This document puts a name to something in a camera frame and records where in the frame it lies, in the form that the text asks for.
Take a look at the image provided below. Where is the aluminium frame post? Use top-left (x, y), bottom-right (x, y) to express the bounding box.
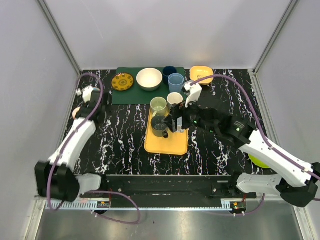
top-left (36, 0), bottom-right (82, 75)
top-left (252, 0), bottom-right (300, 75)

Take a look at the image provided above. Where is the grey faceted mug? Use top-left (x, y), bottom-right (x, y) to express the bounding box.
top-left (166, 92), bottom-right (184, 108)

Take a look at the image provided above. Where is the left aluminium frame post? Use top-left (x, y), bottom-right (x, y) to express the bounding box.
top-left (36, 0), bottom-right (82, 75)

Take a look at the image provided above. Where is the right aluminium frame post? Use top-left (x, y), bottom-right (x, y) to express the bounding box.
top-left (252, 0), bottom-right (300, 75)

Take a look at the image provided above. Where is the dark teal mug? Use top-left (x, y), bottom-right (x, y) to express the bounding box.
top-left (151, 115), bottom-right (169, 139)

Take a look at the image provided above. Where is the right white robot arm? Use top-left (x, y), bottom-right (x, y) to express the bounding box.
top-left (164, 102), bottom-right (320, 208)

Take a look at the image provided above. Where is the light blue plastic cup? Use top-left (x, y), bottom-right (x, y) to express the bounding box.
top-left (168, 73), bottom-right (185, 93)

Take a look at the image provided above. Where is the yellow square bowl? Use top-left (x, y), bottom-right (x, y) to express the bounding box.
top-left (189, 66), bottom-right (214, 81)

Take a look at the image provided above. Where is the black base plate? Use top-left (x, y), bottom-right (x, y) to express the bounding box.
top-left (84, 175), bottom-right (257, 210)

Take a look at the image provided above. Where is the dark green mat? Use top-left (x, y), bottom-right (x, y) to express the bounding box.
top-left (110, 67), bottom-right (188, 105)

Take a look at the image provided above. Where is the dark blue cup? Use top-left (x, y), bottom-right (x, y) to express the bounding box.
top-left (162, 66), bottom-right (177, 85)

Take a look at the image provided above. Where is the pink mug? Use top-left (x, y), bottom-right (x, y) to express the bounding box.
top-left (72, 107), bottom-right (80, 120)

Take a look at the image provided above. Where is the lime green plate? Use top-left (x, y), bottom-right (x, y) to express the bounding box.
top-left (248, 154), bottom-right (270, 169)

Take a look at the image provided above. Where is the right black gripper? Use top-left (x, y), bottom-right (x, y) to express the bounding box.
top-left (161, 94), bottom-right (218, 135)

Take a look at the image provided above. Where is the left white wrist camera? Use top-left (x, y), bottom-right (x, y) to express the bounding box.
top-left (75, 85), bottom-right (100, 103)

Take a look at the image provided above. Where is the orange plastic tray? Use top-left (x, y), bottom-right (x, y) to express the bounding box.
top-left (144, 109), bottom-right (189, 156)

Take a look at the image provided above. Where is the yellow patterned plate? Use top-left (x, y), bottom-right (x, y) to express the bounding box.
top-left (111, 72), bottom-right (135, 92)

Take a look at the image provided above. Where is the white bowl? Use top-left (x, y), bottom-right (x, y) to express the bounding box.
top-left (136, 68), bottom-right (163, 92)

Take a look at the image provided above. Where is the sage green mug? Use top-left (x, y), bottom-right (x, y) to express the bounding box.
top-left (150, 97), bottom-right (168, 117)

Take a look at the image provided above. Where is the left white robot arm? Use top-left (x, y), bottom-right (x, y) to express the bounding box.
top-left (34, 86), bottom-right (112, 202)

